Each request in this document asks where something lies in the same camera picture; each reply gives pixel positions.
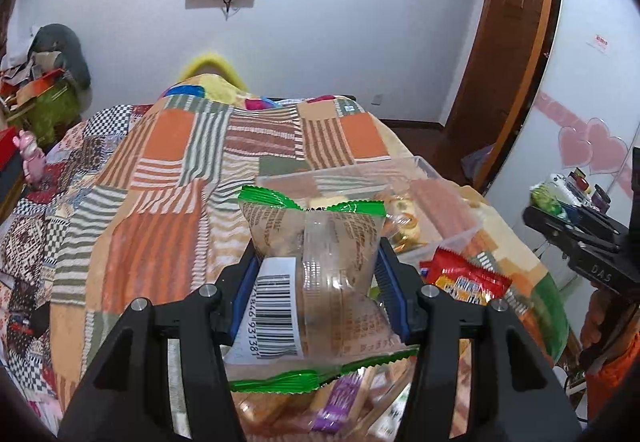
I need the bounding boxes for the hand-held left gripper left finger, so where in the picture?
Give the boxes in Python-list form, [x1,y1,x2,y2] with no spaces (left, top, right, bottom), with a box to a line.
[57,246,262,442]

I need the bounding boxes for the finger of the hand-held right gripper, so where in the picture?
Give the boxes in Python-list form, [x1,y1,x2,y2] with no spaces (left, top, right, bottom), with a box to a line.
[522,205,623,253]

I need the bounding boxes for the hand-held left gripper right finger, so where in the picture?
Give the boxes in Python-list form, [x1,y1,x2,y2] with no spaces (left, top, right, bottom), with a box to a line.
[374,240,584,442]

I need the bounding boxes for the clear green-edged bread packet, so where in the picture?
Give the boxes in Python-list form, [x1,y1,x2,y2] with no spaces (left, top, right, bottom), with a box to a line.
[222,184,422,395]

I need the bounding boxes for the clear plastic container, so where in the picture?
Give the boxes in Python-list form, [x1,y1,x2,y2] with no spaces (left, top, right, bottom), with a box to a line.
[256,156,483,268]

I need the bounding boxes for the person's right forearm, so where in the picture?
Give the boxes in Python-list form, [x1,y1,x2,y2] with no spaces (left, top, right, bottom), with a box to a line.
[582,322,640,428]

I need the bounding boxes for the person's right hand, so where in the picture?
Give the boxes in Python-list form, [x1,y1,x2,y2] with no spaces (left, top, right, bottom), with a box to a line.
[580,291,623,353]

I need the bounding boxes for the dark bottles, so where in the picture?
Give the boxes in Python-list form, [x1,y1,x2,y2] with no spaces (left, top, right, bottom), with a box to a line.
[567,167,612,215]

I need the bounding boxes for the yellow pastry packet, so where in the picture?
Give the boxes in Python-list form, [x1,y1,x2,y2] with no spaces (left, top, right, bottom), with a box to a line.
[382,194,437,253]

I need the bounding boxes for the red snack packet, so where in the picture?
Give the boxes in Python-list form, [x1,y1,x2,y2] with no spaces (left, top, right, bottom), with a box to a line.
[420,246,514,307]

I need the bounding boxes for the pink heart stickers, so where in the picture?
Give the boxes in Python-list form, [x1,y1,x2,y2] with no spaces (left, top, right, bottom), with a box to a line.
[535,89,632,178]

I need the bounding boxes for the purple cloth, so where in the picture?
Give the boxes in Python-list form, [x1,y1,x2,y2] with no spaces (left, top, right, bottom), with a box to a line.
[460,146,497,185]

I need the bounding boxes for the pale yellow snack packet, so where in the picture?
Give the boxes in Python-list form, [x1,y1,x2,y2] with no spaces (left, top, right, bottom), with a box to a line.
[305,192,352,213]

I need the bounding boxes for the patchwork blanket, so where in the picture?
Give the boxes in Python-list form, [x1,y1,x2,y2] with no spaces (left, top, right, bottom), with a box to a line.
[0,82,572,442]

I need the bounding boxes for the orange snack packet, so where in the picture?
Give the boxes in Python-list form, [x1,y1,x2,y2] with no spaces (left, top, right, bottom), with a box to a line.
[235,389,321,442]

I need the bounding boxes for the purple snack packet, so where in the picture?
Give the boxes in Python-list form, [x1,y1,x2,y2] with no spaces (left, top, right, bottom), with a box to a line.
[312,369,372,434]

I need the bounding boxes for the white wardrobe door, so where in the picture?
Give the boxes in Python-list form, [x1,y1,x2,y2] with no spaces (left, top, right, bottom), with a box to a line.
[482,0,640,293]

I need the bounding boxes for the wooden door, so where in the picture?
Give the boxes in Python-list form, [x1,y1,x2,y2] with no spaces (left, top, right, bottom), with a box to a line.
[442,0,557,190]

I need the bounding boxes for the yellow plush pillow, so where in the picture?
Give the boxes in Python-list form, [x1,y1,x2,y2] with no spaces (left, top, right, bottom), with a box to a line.
[177,51,250,94]

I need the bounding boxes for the pink toy figure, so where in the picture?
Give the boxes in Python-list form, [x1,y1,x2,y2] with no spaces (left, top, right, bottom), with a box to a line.
[14,131,47,185]

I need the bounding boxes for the green gift box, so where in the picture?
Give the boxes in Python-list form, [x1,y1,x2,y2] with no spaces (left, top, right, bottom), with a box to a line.
[15,72,83,148]

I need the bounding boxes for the red box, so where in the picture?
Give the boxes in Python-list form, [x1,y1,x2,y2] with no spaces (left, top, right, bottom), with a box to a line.
[0,126,26,173]

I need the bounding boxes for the grey bag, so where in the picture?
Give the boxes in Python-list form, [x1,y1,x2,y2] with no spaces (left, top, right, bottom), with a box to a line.
[27,23,92,88]

